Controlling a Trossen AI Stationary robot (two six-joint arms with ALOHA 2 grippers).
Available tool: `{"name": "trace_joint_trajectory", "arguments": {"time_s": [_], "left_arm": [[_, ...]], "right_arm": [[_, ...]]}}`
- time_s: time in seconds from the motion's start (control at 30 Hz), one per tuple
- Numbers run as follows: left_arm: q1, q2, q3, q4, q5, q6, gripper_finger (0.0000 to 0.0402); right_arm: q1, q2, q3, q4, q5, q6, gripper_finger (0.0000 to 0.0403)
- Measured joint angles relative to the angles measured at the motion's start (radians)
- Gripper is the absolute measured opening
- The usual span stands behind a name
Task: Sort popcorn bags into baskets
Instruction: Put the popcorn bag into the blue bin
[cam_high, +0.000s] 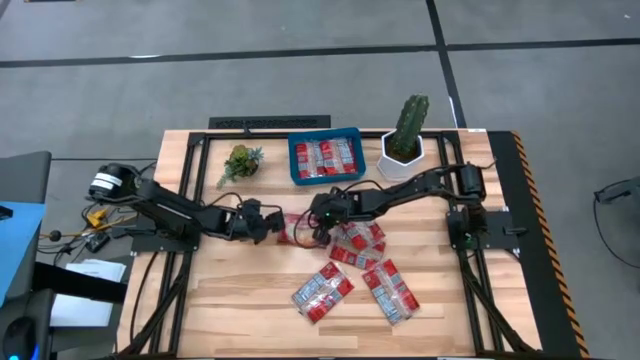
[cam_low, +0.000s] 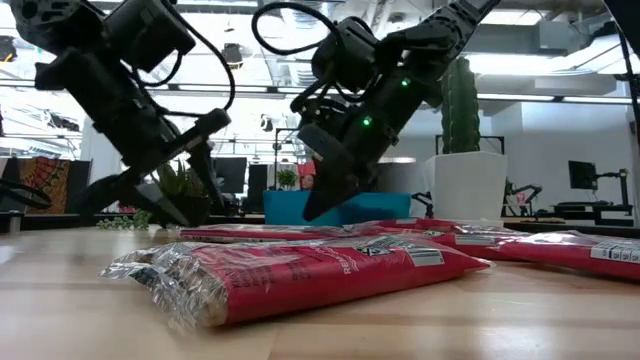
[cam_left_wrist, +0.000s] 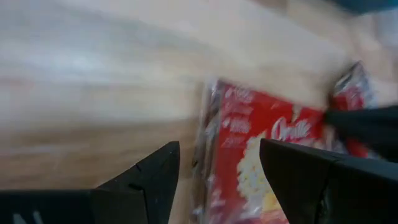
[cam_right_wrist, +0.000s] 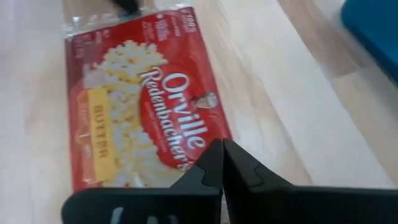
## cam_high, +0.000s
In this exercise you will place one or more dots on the red popcorn bag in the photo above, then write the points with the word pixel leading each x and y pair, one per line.
pixel 289 232
pixel 391 291
pixel 342 156
pixel 322 291
pixel 310 160
pixel 362 234
pixel 355 257

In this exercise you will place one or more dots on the black floor grille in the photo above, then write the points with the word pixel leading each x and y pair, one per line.
pixel 270 122

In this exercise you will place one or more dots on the white papers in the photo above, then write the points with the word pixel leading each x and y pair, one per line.
pixel 95 270

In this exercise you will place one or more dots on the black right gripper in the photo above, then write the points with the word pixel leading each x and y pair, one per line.
pixel 332 207

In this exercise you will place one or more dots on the blue panel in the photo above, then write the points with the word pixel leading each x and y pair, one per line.
pixel 17 240

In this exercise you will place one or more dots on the tall green cactus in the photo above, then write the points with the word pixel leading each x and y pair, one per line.
pixel 410 125

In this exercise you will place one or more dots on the white hexagonal plant pot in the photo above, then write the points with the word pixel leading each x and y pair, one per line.
pixel 395 167

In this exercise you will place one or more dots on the small green succulent plant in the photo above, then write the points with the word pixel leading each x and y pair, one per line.
pixel 241 162

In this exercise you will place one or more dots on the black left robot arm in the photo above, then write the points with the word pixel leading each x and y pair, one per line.
pixel 170 210

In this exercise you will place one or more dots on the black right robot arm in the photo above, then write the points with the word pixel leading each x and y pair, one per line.
pixel 425 182

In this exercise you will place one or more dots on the black aluminium table frame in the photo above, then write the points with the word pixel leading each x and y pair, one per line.
pixel 192 160

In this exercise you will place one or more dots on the blue plastic basket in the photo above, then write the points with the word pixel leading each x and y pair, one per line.
pixel 292 160

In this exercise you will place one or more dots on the yellow connector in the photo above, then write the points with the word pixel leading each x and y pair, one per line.
pixel 96 218

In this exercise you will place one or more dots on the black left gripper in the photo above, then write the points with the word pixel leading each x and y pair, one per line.
pixel 247 222

